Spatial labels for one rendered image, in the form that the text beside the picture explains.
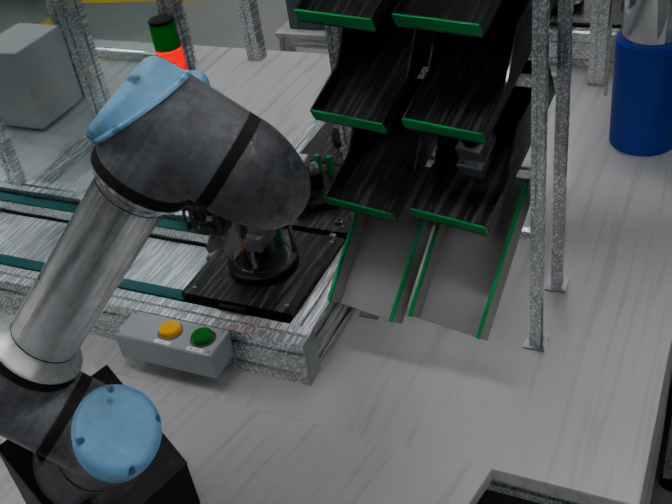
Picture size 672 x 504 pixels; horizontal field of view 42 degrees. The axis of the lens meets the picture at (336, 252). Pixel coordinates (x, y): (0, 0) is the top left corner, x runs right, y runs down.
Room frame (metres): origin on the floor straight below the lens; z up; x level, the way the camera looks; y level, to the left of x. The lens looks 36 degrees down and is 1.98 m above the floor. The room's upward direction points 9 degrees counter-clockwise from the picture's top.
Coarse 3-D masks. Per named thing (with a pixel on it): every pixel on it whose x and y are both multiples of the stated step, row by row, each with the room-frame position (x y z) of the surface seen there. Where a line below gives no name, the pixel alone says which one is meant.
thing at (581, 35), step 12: (552, 36) 2.24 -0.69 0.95; (576, 36) 2.21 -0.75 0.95; (588, 36) 2.19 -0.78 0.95; (612, 36) 2.16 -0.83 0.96; (552, 48) 2.24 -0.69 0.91; (576, 48) 2.21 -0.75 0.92; (588, 48) 2.19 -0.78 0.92; (612, 48) 2.16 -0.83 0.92; (552, 60) 2.24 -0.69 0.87; (576, 60) 2.21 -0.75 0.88; (588, 60) 2.19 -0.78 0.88; (612, 60) 2.16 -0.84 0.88
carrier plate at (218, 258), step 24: (312, 240) 1.42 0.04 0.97; (336, 240) 1.41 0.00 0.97; (216, 264) 1.39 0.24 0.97; (312, 264) 1.34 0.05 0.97; (192, 288) 1.32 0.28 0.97; (216, 288) 1.31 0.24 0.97; (240, 288) 1.30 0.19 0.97; (264, 288) 1.29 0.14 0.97; (288, 288) 1.28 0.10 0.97; (312, 288) 1.28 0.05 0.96; (264, 312) 1.23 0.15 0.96; (288, 312) 1.21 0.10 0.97
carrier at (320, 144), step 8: (320, 128) 1.88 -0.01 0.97; (328, 128) 1.87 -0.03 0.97; (336, 128) 1.80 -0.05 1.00; (320, 136) 1.84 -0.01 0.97; (328, 136) 1.83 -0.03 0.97; (336, 136) 1.79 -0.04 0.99; (312, 144) 1.81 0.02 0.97; (320, 144) 1.80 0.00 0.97; (328, 144) 1.80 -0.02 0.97; (336, 144) 1.77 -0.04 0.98; (304, 152) 1.78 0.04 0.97; (312, 152) 1.77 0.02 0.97; (320, 152) 1.76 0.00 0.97; (328, 152) 1.76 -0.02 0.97; (336, 152) 1.75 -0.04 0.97; (312, 160) 1.73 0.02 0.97; (336, 160) 1.72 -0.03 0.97
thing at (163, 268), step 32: (32, 192) 1.81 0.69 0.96; (64, 192) 1.78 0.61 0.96; (32, 224) 1.74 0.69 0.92; (64, 224) 1.71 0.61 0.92; (160, 224) 1.60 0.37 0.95; (0, 256) 1.58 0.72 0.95; (32, 256) 1.60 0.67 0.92; (160, 256) 1.52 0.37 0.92; (192, 256) 1.51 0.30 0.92; (128, 288) 1.39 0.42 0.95; (160, 288) 1.37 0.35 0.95
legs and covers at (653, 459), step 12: (660, 408) 1.09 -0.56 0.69; (660, 420) 1.17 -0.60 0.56; (660, 432) 1.26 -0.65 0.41; (660, 444) 1.37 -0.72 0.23; (648, 468) 0.95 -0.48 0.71; (492, 480) 0.89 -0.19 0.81; (648, 480) 1.01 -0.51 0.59; (504, 492) 0.88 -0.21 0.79; (516, 492) 0.87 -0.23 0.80; (528, 492) 0.87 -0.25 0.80; (648, 492) 1.08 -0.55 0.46
